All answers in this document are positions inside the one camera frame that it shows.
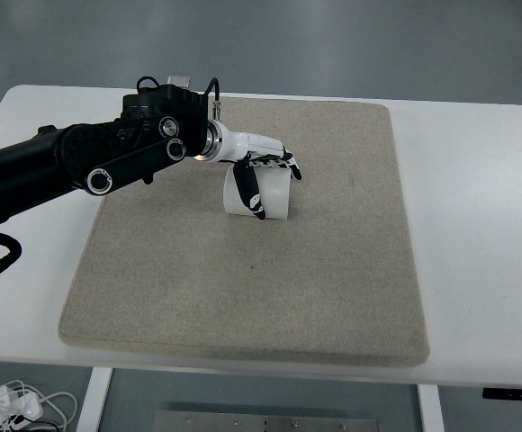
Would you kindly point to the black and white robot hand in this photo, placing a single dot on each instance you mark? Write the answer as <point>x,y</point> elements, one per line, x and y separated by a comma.
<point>245,151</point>

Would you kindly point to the white cup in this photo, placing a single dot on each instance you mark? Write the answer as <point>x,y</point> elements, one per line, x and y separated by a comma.
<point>274,187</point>

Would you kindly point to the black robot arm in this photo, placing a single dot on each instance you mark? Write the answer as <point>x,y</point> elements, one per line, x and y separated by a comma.
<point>158,128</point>

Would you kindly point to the small silver floor plate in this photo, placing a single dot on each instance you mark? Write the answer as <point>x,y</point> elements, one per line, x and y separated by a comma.
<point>182,81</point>

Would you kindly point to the beige felt mat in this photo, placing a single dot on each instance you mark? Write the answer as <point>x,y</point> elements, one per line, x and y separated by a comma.
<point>167,271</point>

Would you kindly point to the white table leg left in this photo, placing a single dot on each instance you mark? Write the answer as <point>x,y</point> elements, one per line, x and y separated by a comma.
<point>95,397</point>

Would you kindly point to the white table leg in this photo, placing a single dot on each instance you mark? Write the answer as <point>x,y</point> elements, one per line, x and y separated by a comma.
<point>95,397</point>
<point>430,408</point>

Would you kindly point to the white table leg right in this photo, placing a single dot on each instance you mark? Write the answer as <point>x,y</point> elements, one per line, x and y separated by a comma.
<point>430,408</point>

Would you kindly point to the white power adapter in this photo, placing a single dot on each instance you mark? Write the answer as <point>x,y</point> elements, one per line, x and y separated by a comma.
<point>16,403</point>

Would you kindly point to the black table control panel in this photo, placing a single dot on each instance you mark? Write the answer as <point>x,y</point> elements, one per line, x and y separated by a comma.
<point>502,394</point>

